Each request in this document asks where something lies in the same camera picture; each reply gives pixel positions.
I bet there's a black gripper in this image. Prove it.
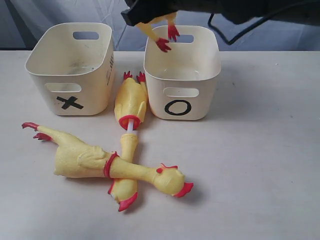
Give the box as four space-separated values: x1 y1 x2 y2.
121 0 320 26

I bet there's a broken chicken body part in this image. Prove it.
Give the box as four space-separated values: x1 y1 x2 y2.
114 71 149 130

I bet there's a cream bin marked O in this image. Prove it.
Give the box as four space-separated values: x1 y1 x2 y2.
143 25 221 121

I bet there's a cream bin marked X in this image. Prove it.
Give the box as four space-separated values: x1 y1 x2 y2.
25 22 115 116

